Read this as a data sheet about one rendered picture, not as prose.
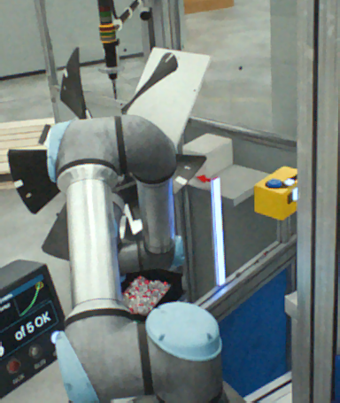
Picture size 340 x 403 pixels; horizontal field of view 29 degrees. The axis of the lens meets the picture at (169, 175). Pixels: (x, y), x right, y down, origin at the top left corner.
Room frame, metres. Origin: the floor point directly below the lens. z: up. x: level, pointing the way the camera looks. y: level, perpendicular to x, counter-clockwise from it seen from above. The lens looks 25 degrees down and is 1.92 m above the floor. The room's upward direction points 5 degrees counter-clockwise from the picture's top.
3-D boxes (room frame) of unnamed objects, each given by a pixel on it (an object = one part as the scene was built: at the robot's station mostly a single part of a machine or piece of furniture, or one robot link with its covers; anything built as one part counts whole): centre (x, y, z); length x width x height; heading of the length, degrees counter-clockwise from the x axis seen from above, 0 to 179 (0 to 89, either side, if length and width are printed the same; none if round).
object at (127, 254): (1.35, 0.15, 1.08); 0.11 x 0.08 x 0.11; 94
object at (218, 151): (2.31, -0.14, 0.92); 0.17 x 0.16 x 0.11; 136
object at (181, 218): (2.10, -0.01, 0.58); 0.09 x 0.05 x 1.15; 46
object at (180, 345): (0.85, 0.01, 1.20); 0.13 x 0.12 x 0.14; 94
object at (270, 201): (1.72, -0.33, 1.02); 0.16 x 0.10 x 0.11; 136
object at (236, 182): (2.24, -0.17, 0.85); 0.36 x 0.24 x 0.03; 46
